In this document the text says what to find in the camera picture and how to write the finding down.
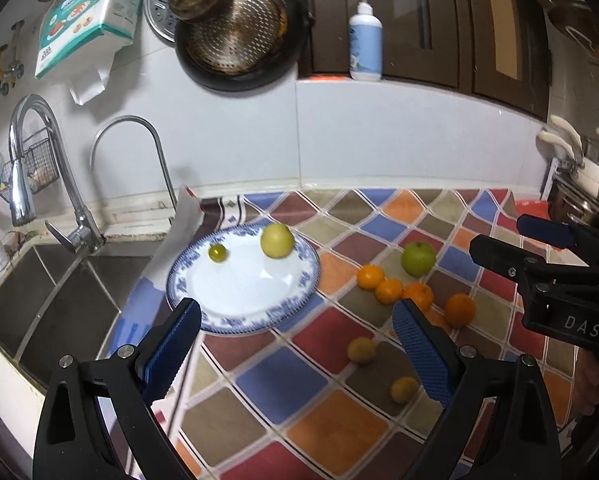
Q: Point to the blue patterned white plate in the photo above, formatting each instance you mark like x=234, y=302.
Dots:
x=249, y=290

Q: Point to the red cloth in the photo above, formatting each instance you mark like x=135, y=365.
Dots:
x=532, y=207

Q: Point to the small green fruit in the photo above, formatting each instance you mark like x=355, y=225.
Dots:
x=218, y=253

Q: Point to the yellow wall hook rack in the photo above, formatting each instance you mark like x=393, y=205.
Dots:
x=2, y=67

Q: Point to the teal tissue pack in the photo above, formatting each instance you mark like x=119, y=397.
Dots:
x=84, y=15

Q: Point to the green apple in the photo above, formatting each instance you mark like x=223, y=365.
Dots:
x=418, y=258

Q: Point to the white pump bottle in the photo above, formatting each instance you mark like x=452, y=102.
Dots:
x=365, y=40

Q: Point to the white plastic bag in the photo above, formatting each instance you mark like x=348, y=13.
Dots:
x=94, y=77

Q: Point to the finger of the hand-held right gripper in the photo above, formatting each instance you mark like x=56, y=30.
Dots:
x=504, y=256
x=544, y=231

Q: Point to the person's right hand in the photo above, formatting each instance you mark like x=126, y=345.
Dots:
x=589, y=377

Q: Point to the small yellow-brown fruit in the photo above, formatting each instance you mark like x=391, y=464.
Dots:
x=362, y=350
x=404, y=390

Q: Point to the colourful chequered tablecloth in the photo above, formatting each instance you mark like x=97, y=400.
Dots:
x=329, y=425

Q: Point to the yellow-green apple on plate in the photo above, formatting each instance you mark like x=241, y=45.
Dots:
x=277, y=241

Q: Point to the black frying pan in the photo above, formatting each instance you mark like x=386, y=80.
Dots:
x=239, y=50

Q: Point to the orange tangerine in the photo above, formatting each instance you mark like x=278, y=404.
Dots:
x=420, y=294
x=460, y=310
x=369, y=277
x=388, y=291

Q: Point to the slim chrome gooseneck faucet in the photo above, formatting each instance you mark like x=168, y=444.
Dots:
x=154, y=132

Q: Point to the stainless steel sink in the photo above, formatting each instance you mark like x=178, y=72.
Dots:
x=54, y=300

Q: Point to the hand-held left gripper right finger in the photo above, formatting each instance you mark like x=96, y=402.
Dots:
x=424, y=355

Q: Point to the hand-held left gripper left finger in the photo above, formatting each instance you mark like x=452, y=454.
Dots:
x=172, y=345

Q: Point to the dark wooden cabinet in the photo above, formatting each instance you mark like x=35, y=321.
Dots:
x=444, y=25

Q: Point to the chrome pull-down faucet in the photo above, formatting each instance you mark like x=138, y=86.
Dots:
x=79, y=210

